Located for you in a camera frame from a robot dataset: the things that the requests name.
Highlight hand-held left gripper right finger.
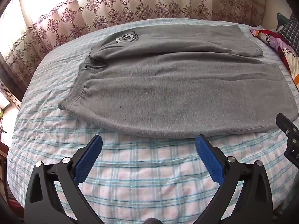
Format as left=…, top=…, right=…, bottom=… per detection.
left=195, top=134, right=274, bottom=224

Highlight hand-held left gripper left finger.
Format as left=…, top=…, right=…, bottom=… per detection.
left=24, top=135, right=104, bottom=224

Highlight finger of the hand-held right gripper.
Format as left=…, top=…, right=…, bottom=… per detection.
left=276, top=113, right=299, bottom=166

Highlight grey pants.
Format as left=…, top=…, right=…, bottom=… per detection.
left=58, top=23, right=299, bottom=139

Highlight plaid bed sheet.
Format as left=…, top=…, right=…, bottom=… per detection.
left=6, top=17, right=299, bottom=224

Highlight wooden bookshelf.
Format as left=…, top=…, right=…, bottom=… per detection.
left=0, top=142, right=11, bottom=206

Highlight colourful printed blanket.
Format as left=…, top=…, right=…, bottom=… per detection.
left=249, top=26, right=299, bottom=85

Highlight dark plaid pillow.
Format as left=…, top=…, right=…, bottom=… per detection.
left=279, top=13, right=299, bottom=57

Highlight dark green cloth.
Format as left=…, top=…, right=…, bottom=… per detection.
left=276, top=12, right=291, bottom=31

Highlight patterned curtain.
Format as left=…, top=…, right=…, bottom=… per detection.
left=0, top=0, right=267, bottom=109

